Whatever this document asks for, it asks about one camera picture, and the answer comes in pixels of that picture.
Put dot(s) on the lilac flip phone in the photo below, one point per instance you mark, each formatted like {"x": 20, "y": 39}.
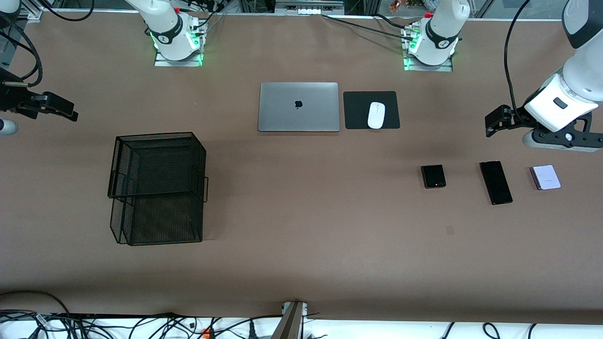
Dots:
{"x": 546, "y": 177}

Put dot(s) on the black slab smartphone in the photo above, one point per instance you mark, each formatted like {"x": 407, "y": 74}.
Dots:
{"x": 496, "y": 182}

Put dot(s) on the aluminium camera post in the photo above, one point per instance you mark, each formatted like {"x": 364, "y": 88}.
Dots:
{"x": 289, "y": 325}

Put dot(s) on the black flip phone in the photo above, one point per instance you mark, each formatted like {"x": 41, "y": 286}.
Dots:
{"x": 433, "y": 176}

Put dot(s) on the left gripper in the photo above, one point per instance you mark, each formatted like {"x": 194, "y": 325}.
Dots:
{"x": 517, "y": 117}

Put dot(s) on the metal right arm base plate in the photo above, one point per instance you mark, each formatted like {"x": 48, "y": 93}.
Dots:
{"x": 162, "y": 62}

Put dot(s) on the silver closed laptop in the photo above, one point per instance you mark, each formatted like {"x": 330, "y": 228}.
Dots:
{"x": 298, "y": 115}

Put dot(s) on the grey socket box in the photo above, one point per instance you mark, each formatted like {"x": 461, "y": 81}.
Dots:
{"x": 308, "y": 4}

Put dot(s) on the white computer mouse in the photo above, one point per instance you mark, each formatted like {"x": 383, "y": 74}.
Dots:
{"x": 376, "y": 115}

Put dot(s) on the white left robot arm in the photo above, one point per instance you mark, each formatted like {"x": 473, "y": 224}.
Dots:
{"x": 443, "y": 28}

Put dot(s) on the black mouse pad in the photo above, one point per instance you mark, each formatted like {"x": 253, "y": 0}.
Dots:
{"x": 355, "y": 110}

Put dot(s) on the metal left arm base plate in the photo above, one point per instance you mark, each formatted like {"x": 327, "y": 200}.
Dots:
{"x": 445, "y": 68}

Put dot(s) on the aluminium frame profile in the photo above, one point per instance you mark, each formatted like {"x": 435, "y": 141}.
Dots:
{"x": 33, "y": 14}

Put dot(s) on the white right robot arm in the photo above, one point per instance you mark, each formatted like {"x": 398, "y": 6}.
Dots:
{"x": 169, "y": 33}

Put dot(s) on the black power strip bar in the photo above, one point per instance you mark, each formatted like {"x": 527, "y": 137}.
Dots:
{"x": 118, "y": 315}

